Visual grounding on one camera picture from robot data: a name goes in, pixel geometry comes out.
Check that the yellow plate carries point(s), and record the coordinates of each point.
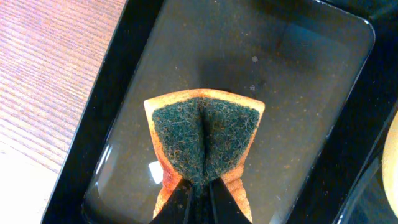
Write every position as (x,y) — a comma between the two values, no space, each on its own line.
(390,165)

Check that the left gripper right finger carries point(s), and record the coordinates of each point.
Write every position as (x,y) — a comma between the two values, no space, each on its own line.
(224,209)

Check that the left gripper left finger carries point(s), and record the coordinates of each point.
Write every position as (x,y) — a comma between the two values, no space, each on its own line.
(177,208)

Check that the green and orange sponge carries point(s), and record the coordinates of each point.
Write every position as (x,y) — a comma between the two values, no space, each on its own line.
(199,136)

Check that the black rectangular tray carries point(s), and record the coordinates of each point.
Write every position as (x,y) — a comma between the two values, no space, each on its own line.
(301,58)

